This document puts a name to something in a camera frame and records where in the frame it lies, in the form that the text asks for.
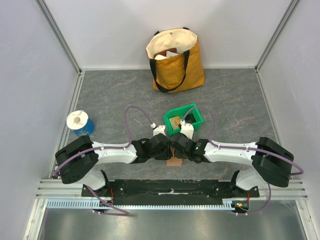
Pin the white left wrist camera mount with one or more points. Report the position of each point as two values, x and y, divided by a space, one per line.
158 129

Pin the mustard yellow tote bag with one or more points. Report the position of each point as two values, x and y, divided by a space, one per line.
179 73

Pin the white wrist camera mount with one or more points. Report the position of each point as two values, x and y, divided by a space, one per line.
158 129
186 129

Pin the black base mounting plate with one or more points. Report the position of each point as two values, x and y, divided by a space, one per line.
173 191

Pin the white cards in bin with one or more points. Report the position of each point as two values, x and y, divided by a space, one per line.
175 122

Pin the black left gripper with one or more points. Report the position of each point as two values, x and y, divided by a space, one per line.
166 155

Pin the blue white tissue roll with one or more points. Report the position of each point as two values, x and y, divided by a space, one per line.
80 123

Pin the grey slotted cable duct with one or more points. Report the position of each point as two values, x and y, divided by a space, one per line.
226 205

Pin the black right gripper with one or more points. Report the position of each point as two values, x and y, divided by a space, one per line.
176 151

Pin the black card in bin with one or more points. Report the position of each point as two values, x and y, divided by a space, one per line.
190 119

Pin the right aluminium frame post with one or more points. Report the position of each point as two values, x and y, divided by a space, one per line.
293 4

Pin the pink leather card holder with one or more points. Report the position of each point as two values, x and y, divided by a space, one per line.
174 161

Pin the white paper in bag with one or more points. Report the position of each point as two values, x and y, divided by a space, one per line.
165 55

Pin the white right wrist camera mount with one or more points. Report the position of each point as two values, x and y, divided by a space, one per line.
186 129

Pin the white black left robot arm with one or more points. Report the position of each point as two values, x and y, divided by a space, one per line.
78 161

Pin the aluminium frame post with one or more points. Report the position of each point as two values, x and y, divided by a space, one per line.
58 34
293 4

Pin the left aluminium frame post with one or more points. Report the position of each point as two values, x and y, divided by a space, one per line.
58 34

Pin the green plastic bin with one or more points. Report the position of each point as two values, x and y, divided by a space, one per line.
182 111

